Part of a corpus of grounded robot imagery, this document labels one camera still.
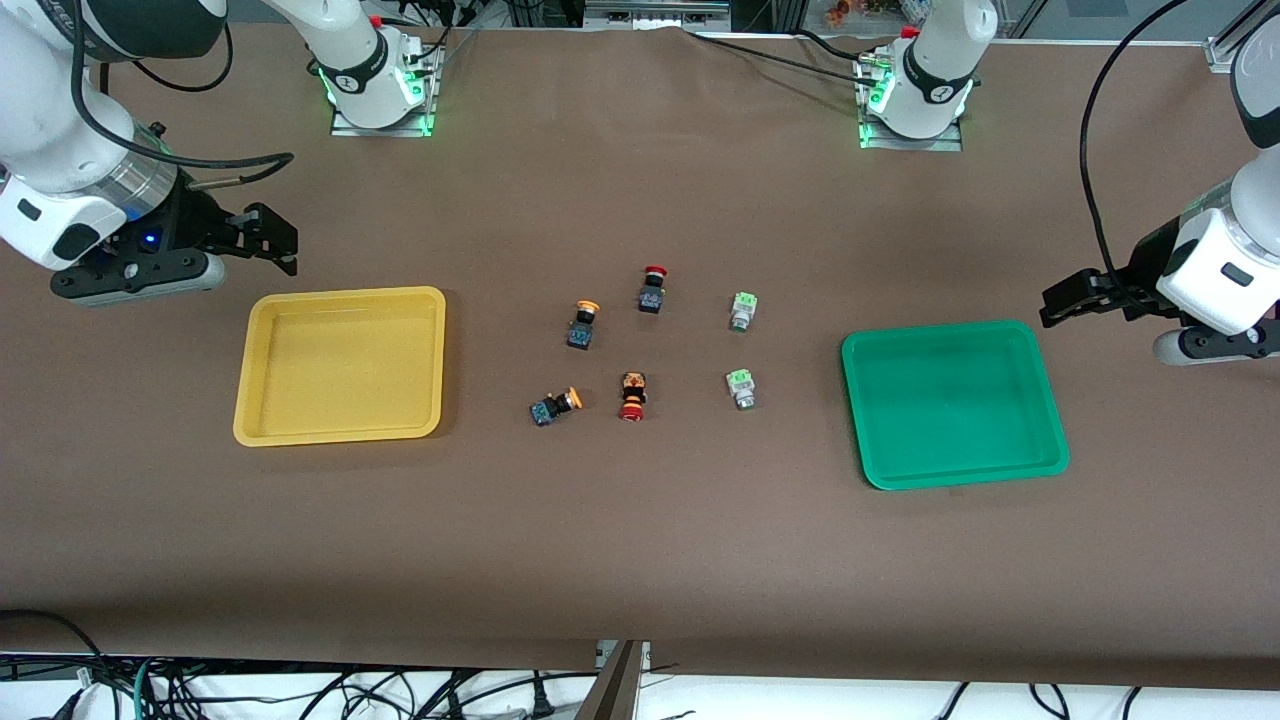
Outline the yellow push button switch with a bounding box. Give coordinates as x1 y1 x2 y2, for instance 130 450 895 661
566 299 602 351
529 386 584 428

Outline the yellow plastic tray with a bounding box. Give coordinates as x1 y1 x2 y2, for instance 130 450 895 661
232 286 447 448

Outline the green plastic tray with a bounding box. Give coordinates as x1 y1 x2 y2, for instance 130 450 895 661
841 319 1071 492

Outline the brown table cloth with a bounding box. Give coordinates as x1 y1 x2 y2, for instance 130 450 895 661
0 20 1280 691

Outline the wooden table leg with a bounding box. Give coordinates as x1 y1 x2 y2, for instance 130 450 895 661
574 640 643 720

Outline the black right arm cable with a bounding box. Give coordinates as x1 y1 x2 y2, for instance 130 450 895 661
68 0 296 191

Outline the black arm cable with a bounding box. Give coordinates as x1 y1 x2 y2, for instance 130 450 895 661
68 0 296 191
1078 0 1193 293

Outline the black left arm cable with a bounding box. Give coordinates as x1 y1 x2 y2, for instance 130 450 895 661
1078 0 1193 293

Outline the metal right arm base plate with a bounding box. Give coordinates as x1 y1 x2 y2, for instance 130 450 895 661
329 38 446 139

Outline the aluminium frame profile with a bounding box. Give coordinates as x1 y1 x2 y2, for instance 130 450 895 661
1204 0 1280 74

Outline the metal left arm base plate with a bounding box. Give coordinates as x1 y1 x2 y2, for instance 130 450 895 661
855 52 967 154

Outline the black cable on cloth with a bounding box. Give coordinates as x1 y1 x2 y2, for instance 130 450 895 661
684 26 867 89

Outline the thick black floor cable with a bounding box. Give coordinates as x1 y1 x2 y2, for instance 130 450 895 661
0 608 109 691

